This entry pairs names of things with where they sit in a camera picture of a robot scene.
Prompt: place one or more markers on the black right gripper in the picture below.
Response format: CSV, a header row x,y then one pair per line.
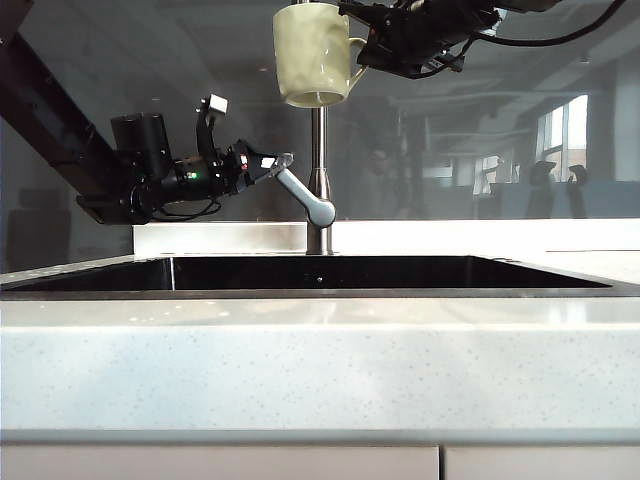
x,y
420,35

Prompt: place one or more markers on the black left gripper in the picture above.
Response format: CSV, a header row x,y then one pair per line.
x,y
210,172

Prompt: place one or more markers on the pale green ceramic mug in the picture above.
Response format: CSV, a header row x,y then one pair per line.
x,y
310,50

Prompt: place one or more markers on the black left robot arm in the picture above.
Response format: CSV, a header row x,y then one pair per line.
x,y
140,145

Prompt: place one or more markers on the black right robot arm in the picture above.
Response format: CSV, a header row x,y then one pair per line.
x,y
530,4

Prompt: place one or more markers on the black undermount sink basin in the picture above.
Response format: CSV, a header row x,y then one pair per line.
x,y
320,277

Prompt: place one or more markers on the white backsplash ledge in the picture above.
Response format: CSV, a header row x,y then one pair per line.
x,y
225,239

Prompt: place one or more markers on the wide grey cabinet door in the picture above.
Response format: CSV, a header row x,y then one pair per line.
x,y
220,465

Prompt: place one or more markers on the narrow grey cabinet door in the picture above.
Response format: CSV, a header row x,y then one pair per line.
x,y
545,465

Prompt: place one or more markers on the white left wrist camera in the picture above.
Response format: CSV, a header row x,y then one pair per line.
x,y
212,117

